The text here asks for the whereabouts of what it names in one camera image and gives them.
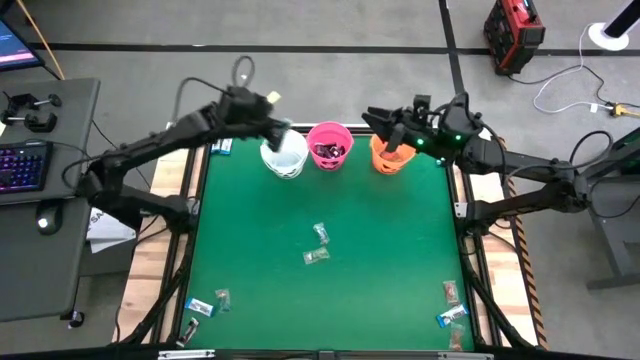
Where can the black metal table frame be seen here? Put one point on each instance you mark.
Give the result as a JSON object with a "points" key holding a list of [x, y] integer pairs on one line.
{"points": [[275, 353]]}

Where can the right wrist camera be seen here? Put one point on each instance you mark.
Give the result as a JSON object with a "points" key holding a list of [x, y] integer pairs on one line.
{"points": [[422, 101]]}

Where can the yellow plug connector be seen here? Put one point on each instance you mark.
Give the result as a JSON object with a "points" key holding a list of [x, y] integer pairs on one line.
{"points": [[620, 110]]}

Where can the green clear-wrapped candy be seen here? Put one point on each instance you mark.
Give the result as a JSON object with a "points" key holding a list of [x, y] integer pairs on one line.
{"points": [[316, 255], [321, 233]]}

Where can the black caster wheel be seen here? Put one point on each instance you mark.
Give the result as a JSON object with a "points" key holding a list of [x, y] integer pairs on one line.
{"points": [[76, 319]]}

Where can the pink plastic halloween bucket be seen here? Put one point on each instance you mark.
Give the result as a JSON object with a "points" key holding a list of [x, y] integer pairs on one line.
{"points": [[320, 132]]}

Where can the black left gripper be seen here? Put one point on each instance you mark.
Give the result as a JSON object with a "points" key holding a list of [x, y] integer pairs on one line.
{"points": [[267, 120]]}

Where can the blue white candy bar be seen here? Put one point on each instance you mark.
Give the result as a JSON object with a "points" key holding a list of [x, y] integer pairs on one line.
{"points": [[199, 307], [452, 315], [226, 147], [216, 147]]}

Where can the black stand pole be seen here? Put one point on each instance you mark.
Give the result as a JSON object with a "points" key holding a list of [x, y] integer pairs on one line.
{"points": [[625, 17]]}

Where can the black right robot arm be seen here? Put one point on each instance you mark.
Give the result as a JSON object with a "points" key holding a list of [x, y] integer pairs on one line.
{"points": [[525, 167]]}

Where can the backlit black keyboard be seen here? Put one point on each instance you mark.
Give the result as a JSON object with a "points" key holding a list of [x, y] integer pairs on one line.
{"points": [[22, 167]]}

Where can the black orange hazard tape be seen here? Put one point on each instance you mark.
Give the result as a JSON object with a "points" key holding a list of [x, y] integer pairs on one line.
{"points": [[525, 270]]}

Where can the white paper sheet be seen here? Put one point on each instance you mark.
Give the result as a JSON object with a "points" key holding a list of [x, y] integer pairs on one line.
{"points": [[107, 237]]}

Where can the silver metal bracket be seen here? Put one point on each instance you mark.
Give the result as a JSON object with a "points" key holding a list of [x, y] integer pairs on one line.
{"points": [[465, 356], [185, 354]]}

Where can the white plastic halloween bucket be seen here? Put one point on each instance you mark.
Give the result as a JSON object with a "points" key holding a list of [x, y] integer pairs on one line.
{"points": [[295, 160]]}

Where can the small white bracket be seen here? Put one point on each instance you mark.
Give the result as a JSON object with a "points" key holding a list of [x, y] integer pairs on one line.
{"points": [[461, 210]]}

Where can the white round stand base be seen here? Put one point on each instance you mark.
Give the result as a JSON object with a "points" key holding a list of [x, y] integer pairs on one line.
{"points": [[600, 37]]}

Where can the orange plastic halloween bucket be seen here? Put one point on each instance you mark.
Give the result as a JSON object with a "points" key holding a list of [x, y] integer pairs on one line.
{"points": [[395, 166]]}

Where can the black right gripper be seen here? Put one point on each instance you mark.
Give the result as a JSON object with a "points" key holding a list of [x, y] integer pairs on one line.
{"points": [[422, 130]]}

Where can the grey metal stand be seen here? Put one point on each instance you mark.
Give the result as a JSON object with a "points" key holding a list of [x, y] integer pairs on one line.
{"points": [[612, 235]]}

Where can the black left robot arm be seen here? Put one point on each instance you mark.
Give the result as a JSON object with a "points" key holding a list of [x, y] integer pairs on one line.
{"points": [[150, 142]]}

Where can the black computer mouse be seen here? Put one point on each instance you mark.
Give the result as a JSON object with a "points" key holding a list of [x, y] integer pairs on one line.
{"points": [[48, 220]]}

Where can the green felt mat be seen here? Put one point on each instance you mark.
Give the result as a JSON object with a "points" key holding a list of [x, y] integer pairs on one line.
{"points": [[350, 210]]}

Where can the black screw clamp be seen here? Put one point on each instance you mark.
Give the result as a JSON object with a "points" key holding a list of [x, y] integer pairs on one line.
{"points": [[15, 102], [37, 123]]}

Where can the grey desk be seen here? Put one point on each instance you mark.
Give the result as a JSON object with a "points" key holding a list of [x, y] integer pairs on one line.
{"points": [[45, 260]]}

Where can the red black tool case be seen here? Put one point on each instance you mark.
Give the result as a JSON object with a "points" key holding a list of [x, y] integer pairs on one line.
{"points": [[515, 40]]}

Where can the computer monitor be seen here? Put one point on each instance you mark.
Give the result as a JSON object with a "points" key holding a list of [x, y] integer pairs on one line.
{"points": [[15, 50]]}

